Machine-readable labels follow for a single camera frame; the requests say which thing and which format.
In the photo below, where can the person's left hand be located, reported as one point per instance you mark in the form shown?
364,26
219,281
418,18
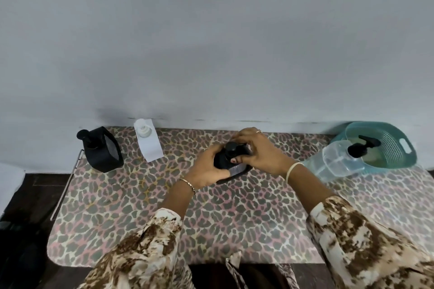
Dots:
201,172

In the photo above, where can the black pump dispenser head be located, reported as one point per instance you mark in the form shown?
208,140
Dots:
359,148

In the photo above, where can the person's right forearm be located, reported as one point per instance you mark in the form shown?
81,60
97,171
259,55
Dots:
342,227

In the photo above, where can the clear plastic jug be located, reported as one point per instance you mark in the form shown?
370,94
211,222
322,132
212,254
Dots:
330,163

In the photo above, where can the leopard print table cover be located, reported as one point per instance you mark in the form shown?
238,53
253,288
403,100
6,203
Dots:
237,217

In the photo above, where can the square black pump dispenser bottle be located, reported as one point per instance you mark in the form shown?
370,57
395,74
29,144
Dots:
101,151

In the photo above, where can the person's left thumb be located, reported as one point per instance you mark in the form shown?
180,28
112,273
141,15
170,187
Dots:
228,167

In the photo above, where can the metal table rod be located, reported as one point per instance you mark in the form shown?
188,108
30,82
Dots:
66,187

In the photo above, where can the white bangle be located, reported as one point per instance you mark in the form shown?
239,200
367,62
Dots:
292,171

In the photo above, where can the teal plastic basket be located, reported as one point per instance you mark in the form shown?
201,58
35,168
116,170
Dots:
390,150

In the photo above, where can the person's left forearm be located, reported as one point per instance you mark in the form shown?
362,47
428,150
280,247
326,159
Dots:
159,231

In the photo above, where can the person's right thumb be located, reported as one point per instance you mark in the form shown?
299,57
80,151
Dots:
246,159

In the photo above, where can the brown white patterned garment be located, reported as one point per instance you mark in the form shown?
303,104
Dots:
234,268

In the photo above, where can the person's right hand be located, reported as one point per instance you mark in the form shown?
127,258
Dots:
268,156

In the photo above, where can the round black pump dispenser bottle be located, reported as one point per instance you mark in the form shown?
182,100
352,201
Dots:
237,172

